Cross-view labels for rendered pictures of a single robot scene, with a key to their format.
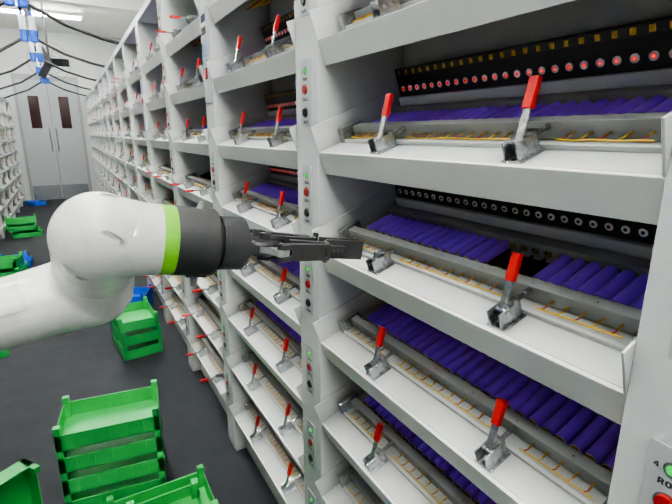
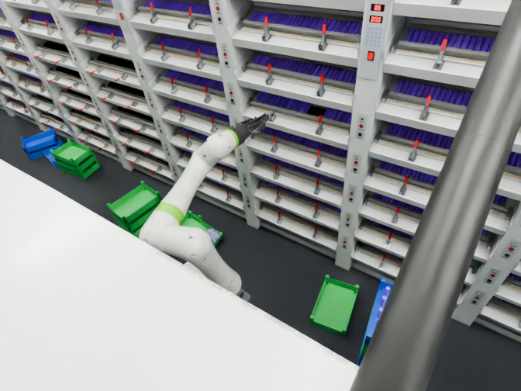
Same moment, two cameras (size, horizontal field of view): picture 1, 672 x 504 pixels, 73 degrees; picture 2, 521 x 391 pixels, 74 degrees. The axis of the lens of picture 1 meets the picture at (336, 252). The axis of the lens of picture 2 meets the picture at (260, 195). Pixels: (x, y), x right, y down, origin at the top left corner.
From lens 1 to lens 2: 1.13 m
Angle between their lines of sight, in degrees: 35
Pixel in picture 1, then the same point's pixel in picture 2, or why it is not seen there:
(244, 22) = not seen: outside the picture
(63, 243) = (219, 153)
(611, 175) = (343, 104)
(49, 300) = (206, 167)
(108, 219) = (226, 143)
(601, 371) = (343, 140)
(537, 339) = (328, 136)
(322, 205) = (240, 98)
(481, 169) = (311, 97)
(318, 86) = (233, 54)
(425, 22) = (286, 51)
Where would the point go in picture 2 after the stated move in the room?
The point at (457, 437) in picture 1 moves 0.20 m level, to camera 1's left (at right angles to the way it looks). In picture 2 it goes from (307, 161) to (274, 175)
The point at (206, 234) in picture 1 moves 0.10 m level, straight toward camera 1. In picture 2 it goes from (242, 135) to (257, 143)
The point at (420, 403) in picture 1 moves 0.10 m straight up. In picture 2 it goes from (293, 156) to (292, 140)
